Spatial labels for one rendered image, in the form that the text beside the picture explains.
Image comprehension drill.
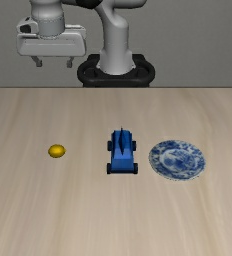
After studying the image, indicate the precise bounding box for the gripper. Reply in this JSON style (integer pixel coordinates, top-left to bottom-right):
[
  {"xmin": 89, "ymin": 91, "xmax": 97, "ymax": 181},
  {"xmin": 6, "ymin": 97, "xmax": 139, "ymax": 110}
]
[{"xmin": 15, "ymin": 16, "xmax": 88, "ymax": 69}]

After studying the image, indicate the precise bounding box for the yellow lemon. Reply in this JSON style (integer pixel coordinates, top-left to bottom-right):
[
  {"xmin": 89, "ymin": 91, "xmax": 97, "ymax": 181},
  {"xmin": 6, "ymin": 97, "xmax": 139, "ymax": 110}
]
[{"xmin": 47, "ymin": 143, "xmax": 67, "ymax": 159}]

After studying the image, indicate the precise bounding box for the blue and white plate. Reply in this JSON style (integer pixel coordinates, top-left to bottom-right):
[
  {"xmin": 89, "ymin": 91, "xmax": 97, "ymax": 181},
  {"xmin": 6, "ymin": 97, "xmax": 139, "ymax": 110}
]
[{"xmin": 148, "ymin": 139, "xmax": 207, "ymax": 181}]

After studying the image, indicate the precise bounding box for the blue toy car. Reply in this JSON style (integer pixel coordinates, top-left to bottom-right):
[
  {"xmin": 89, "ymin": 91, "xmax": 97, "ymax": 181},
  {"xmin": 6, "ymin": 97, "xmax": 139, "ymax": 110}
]
[{"xmin": 106, "ymin": 126, "xmax": 139, "ymax": 175}]

